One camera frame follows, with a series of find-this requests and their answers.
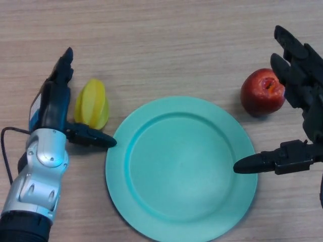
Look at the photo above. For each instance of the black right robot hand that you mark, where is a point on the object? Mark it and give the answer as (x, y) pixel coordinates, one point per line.
(302, 80)

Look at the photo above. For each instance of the red apple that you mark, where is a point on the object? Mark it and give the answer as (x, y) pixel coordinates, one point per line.
(257, 100)

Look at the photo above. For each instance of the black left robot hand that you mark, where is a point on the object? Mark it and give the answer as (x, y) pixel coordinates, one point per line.
(54, 108)

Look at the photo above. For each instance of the green round plate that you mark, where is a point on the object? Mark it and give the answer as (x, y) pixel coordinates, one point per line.
(181, 176)

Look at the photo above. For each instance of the yellow starfruit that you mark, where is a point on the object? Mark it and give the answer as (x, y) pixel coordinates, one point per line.
(93, 103)

